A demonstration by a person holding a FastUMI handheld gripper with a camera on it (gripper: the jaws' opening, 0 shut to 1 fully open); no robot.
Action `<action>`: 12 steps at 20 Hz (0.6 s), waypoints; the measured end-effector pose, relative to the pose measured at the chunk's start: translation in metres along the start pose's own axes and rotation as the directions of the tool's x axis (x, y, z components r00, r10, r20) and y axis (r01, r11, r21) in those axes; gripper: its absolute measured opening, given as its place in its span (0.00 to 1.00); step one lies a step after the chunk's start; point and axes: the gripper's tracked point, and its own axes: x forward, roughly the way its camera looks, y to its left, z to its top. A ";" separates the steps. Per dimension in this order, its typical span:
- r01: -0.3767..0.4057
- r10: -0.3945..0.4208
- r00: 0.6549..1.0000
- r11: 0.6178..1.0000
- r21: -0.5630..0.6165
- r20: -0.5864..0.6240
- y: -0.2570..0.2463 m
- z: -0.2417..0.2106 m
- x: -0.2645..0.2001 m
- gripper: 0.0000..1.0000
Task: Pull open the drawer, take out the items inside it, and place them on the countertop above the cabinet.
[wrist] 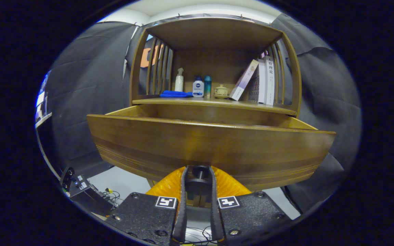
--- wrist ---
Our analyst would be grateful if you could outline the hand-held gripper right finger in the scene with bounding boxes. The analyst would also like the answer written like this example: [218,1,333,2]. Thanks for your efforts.
[209,166,295,244]

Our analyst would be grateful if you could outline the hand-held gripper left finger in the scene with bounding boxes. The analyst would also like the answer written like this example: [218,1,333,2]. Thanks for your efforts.
[105,166,189,245]

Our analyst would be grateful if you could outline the wooden drawer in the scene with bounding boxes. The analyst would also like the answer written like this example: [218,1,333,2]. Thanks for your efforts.
[87,104,337,197]

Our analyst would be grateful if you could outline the wooden countertop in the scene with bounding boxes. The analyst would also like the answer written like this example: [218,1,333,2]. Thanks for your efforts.
[132,97,297,116]

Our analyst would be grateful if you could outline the wooden cabinet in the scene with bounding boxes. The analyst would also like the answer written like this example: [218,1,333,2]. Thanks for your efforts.
[129,17,302,209]

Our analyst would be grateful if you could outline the blue folded cloth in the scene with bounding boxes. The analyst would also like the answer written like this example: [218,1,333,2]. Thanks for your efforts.
[160,90,193,98]

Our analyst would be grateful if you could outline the beige lidded teacup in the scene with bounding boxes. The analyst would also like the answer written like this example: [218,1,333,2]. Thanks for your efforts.
[214,84,229,99]

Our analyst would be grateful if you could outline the white bottle with blue cap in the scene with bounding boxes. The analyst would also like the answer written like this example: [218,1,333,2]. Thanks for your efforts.
[193,76,205,98]

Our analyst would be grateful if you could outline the dark patterned book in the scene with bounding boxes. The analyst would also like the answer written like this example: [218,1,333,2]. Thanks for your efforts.
[248,73,260,103]

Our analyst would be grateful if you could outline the white pump bottle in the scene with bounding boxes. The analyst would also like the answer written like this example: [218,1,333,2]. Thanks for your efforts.
[175,67,184,92]

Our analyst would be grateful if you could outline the purple and white book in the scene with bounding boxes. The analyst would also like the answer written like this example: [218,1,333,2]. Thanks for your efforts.
[229,59,259,101]

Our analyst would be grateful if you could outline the white desk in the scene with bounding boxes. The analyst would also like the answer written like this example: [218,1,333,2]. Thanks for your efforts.
[35,112,52,128]

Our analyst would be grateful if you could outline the computer monitor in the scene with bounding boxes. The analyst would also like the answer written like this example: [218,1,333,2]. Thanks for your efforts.
[35,90,48,120]

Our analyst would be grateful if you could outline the black floor cables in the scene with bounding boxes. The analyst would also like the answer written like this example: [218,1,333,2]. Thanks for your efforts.
[180,225,219,245]

